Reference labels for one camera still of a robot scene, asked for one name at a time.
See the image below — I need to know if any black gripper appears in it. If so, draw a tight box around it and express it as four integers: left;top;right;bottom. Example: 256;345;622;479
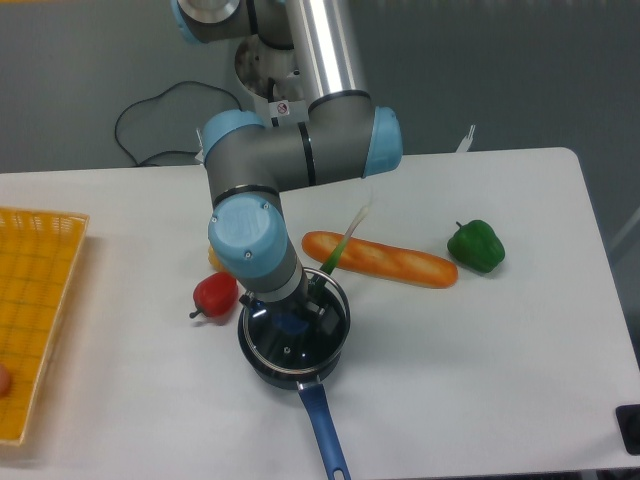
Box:
239;270;342;335

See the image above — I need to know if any glass pot lid blue knob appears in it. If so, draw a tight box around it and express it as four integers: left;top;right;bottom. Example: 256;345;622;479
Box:
238;267;351;382

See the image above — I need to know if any dark saucepan blue handle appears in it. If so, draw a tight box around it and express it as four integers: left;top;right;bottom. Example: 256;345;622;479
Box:
236;272;353;480

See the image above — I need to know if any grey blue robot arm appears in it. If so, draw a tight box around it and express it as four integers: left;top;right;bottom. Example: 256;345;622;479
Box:
172;1;403;311

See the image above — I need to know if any red bell pepper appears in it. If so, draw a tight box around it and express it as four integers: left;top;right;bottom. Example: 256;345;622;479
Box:
189;272;238;318

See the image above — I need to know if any orange baguette bread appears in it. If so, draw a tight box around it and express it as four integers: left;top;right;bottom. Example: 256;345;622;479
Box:
301;230;459;290

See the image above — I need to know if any yellow bell pepper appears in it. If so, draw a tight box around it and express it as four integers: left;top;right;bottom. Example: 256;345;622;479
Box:
208;246;226;272

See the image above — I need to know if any green onion stalk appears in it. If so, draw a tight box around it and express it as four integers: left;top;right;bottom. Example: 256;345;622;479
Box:
310;198;373;299

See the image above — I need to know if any green bell pepper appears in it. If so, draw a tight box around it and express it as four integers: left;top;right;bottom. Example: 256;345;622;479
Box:
447;219;506;274

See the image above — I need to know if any yellow woven basket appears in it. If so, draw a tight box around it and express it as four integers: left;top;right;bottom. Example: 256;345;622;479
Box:
1;207;90;446

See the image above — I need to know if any black table corner device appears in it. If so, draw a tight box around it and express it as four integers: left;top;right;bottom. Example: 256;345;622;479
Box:
615;404;640;456

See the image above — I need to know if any black cable on floor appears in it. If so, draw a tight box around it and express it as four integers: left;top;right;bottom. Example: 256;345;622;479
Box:
114;80;244;167

